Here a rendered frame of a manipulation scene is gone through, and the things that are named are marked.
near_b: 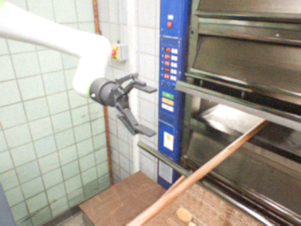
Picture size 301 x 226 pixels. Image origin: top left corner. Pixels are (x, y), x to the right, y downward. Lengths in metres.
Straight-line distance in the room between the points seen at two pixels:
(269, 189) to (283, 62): 0.57
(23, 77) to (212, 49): 1.17
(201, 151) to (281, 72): 0.60
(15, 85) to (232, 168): 1.37
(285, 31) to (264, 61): 0.13
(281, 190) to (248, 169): 0.16
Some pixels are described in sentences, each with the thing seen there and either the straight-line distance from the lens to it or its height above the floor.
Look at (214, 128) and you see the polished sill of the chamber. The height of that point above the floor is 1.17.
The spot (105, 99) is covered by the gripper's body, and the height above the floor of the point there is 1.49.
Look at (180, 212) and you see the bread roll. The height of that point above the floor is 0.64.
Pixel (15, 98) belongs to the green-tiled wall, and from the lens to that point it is 1.74.
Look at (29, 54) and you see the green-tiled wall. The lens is 1.71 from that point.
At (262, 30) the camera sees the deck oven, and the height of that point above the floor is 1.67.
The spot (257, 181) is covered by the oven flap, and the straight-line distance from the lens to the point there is 1.27.
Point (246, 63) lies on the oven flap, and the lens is 1.09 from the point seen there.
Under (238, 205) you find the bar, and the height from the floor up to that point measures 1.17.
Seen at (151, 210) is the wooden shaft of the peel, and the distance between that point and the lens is 0.77.
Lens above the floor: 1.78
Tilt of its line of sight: 26 degrees down
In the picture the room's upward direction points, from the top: straight up
